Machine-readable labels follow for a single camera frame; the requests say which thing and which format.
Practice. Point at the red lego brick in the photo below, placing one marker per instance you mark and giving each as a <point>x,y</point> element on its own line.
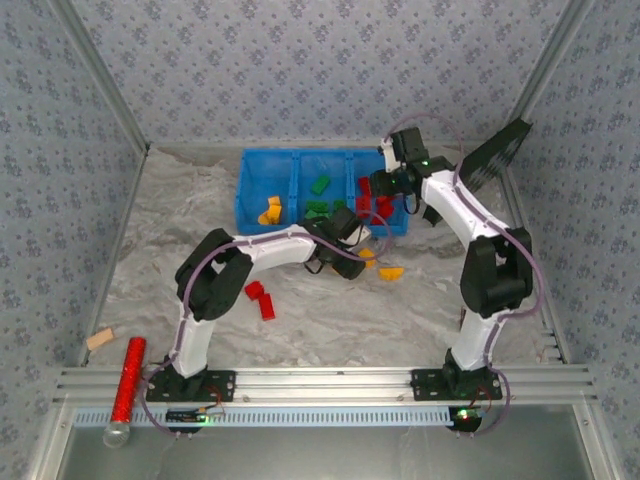
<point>367,203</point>
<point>386,210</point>
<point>364,186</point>
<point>254,290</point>
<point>267,306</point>

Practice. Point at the green lego brick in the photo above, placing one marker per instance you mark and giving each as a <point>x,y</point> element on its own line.
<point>320,185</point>
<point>317,207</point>
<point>339,204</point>

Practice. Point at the yellow half-round lego brick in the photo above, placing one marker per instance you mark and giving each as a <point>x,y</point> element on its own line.
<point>391,273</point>
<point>263,218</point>

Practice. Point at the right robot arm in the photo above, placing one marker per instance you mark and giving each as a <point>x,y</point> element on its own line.
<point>450,200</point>

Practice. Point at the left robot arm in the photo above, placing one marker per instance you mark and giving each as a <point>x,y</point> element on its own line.
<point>275,250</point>

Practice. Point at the black ribbed panel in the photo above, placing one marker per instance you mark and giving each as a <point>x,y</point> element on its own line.
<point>495,150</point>

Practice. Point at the blue three-compartment bin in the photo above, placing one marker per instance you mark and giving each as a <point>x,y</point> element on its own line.
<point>250,227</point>

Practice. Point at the red glitter tube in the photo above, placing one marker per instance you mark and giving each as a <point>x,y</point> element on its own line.
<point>127,380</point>

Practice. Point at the small wooden block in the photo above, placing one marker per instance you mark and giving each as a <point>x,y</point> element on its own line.
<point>100,340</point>

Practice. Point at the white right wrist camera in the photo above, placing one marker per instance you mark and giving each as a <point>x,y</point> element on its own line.
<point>391,152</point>

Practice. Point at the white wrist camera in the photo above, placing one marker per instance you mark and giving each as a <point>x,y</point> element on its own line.
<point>359,237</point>
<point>391,152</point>

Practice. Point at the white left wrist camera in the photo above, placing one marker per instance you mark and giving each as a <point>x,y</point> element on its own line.
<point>359,237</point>

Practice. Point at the wide aluminium base rail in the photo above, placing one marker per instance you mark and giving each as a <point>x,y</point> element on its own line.
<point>325,385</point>

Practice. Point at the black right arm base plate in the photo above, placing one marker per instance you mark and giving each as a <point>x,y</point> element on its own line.
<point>425,385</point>

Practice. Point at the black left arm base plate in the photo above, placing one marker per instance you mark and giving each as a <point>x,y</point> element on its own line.
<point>222,385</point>

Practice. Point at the aluminium corner post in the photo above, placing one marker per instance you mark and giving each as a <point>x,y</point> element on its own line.
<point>106,75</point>
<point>557,50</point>

